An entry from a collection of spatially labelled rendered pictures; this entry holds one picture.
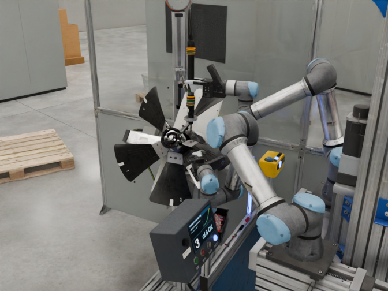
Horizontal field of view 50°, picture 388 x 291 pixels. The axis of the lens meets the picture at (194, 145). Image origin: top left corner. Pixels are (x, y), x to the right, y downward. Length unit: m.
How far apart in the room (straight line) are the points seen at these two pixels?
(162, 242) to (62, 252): 2.15
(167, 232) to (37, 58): 6.52
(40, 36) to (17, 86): 0.95
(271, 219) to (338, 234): 0.46
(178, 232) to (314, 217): 0.50
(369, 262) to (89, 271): 2.09
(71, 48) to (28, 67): 2.79
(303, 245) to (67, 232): 2.47
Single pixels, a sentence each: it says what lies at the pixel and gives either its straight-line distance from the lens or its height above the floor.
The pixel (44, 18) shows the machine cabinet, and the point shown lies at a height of 1.29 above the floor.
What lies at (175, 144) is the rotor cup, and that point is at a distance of 2.16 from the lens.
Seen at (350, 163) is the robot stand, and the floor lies 1.35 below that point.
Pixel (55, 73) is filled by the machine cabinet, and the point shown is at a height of 0.33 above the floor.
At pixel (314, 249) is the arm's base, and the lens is 1.65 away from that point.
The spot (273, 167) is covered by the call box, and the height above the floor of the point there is 1.05.
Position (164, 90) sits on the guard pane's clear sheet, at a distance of 3.07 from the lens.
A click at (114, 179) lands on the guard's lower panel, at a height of 0.36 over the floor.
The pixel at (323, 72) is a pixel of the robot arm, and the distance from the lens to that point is 1.88.
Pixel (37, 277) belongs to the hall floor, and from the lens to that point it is 3.32.
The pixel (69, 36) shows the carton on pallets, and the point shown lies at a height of 0.64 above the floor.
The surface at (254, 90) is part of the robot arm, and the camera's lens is 1.99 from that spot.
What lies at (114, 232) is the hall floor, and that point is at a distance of 3.62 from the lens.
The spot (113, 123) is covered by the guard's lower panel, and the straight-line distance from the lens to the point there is 3.44.
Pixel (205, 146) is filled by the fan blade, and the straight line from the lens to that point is 2.16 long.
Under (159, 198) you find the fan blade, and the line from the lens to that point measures 2.14.
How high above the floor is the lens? 2.04
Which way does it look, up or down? 23 degrees down
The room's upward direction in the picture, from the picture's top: straight up
